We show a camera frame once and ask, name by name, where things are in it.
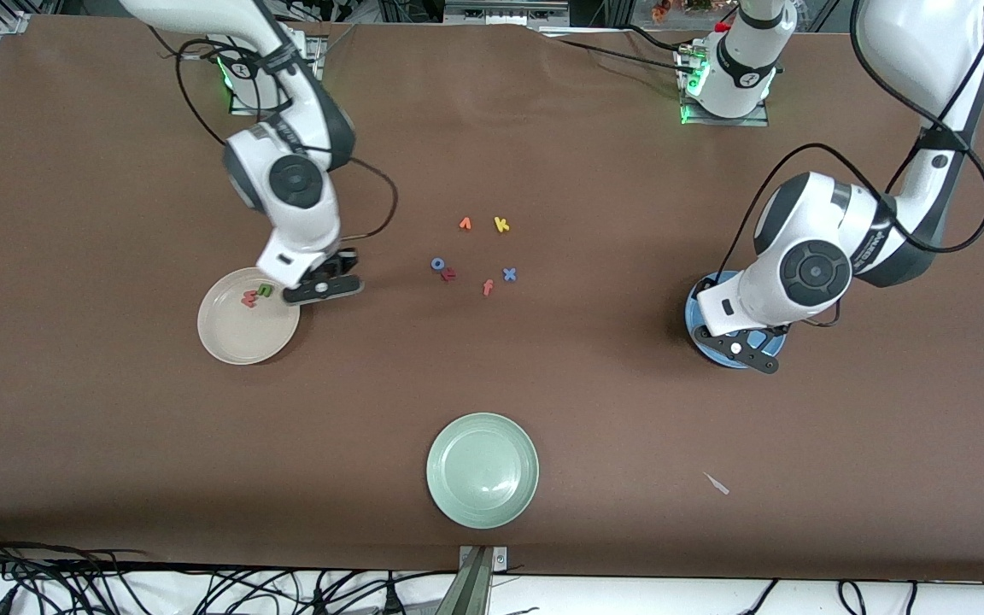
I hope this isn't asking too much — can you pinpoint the blue plate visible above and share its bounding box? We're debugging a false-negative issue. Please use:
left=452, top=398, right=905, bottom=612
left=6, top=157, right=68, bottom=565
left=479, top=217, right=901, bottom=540
left=684, top=272, right=788, bottom=370

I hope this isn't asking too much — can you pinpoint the beige plate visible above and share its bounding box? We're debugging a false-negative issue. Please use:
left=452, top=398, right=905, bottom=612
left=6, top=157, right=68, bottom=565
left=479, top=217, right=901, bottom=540
left=196, top=266, right=302, bottom=366

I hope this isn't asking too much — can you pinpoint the pale green plate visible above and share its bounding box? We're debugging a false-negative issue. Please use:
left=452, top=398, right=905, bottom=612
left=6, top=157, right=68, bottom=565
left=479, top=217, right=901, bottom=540
left=425, top=412, right=540, bottom=530

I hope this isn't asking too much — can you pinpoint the brown table cover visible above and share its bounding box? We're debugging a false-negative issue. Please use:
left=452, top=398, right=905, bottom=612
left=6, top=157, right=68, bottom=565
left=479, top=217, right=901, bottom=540
left=0, top=15, right=984, bottom=583

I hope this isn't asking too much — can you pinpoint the black cable with brass plug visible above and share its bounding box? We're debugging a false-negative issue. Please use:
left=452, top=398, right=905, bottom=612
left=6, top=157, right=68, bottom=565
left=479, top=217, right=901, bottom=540
left=340, top=156, right=399, bottom=243

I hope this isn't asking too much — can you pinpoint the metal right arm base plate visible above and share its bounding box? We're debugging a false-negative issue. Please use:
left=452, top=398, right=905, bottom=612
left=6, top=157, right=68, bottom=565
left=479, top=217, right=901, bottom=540
left=230, top=36, right=324, bottom=117

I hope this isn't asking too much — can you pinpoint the long black right arm cable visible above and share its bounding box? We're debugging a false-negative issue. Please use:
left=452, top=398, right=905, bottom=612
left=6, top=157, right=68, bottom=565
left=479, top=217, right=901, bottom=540
left=173, top=36, right=264, bottom=153

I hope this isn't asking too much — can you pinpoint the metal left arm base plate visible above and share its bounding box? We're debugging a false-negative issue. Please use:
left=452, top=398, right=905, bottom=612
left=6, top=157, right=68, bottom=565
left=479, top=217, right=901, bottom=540
left=678, top=47, right=770, bottom=127

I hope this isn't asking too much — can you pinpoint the black floor cable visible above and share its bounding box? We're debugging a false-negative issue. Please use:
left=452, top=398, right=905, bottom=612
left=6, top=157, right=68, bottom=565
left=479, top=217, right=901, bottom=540
left=745, top=579, right=781, bottom=615
left=0, top=525, right=151, bottom=569

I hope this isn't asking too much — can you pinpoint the black cable on table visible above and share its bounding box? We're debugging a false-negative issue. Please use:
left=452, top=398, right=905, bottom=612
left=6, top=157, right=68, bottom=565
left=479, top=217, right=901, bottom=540
left=543, top=24, right=698, bottom=78

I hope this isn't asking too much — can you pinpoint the metal table edge bracket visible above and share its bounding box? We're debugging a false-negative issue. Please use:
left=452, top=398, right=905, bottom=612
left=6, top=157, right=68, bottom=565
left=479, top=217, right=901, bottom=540
left=456, top=545, right=510, bottom=615

